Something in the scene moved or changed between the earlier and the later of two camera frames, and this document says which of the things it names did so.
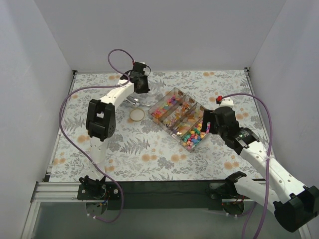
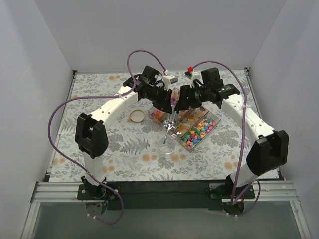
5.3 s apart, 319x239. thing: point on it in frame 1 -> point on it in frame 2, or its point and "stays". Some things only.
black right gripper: (209, 122) -> (186, 96)
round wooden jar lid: (137, 114) stays
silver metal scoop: (136, 104) -> (170, 122)
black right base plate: (224, 191) stays
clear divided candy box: (180, 117) stays
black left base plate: (99, 191) stays
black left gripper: (142, 84) -> (162, 97)
